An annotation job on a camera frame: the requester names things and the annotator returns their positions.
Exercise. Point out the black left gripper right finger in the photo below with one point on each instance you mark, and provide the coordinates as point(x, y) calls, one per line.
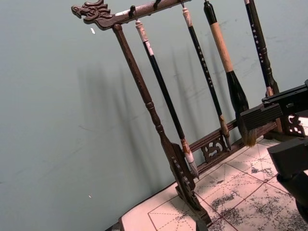
point(293, 163)

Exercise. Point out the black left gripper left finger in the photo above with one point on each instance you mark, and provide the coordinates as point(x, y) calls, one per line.
point(264, 116)

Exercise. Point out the white grid calligraphy practice cloth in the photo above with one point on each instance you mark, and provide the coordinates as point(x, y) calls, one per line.
point(240, 192)

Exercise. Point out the thin black brush with characters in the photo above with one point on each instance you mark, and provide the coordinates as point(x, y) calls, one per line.
point(259, 48)

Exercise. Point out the thin black brush white cap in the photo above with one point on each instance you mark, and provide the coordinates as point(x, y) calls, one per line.
point(204, 65)

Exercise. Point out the black brush with white ends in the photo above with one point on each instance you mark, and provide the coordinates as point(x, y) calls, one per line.
point(163, 87)

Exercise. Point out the dark carved wooden brush rack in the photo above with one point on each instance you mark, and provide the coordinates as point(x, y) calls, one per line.
point(130, 53)

